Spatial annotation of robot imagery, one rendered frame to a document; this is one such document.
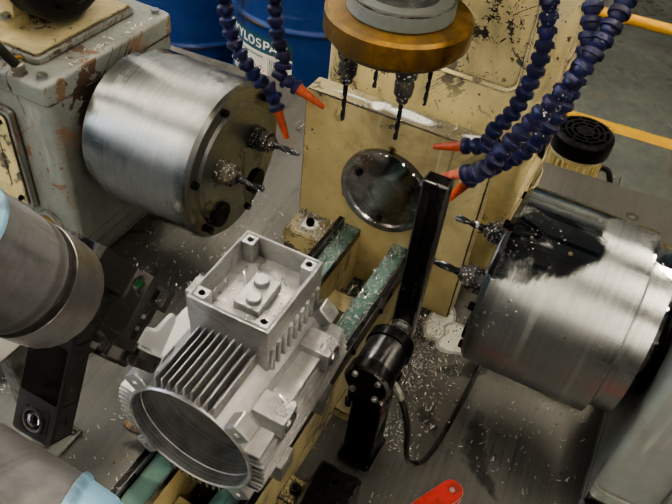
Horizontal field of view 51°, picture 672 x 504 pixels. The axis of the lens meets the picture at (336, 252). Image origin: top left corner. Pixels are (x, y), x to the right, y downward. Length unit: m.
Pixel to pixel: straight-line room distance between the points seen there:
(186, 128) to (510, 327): 0.50
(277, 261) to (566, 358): 0.36
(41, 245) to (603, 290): 0.60
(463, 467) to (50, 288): 0.71
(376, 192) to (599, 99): 2.62
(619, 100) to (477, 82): 2.61
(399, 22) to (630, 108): 2.88
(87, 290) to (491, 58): 0.72
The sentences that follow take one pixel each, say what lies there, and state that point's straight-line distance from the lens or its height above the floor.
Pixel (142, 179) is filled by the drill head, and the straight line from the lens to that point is 1.04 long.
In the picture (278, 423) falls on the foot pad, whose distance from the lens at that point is 0.74.
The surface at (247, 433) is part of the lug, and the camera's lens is 0.72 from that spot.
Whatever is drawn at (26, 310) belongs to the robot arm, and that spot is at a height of 1.33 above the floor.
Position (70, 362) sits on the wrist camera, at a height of 1.23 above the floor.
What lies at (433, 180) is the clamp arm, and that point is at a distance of 0.75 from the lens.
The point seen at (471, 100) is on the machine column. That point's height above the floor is 1.14.
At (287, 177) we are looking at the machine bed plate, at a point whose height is 0.80.
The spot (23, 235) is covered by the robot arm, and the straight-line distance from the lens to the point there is 0.48.
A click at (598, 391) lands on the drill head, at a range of 0.91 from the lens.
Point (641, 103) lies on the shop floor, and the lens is 3.71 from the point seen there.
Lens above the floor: 1.70
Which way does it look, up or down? 44 degrees down
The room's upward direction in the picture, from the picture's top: 7 degrees clockwise
